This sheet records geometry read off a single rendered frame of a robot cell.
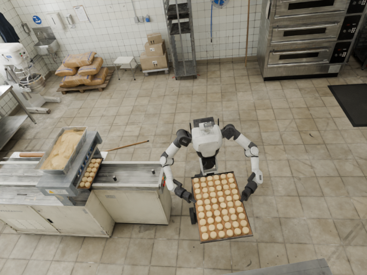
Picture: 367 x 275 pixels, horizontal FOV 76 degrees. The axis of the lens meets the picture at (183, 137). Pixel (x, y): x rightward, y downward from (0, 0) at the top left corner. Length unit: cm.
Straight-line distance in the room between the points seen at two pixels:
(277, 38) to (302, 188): 271
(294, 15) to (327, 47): 94
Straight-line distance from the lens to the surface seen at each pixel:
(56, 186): 241
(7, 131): 544
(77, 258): 337
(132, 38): 608
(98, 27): 625
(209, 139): 210
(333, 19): 510
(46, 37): 696
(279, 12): 473
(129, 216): 301
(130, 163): 263
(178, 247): 302
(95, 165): 274
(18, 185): 314
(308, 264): 108
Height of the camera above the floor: 281
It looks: 44 degrees down
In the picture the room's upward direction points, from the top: 10 degrees counter-clockwise
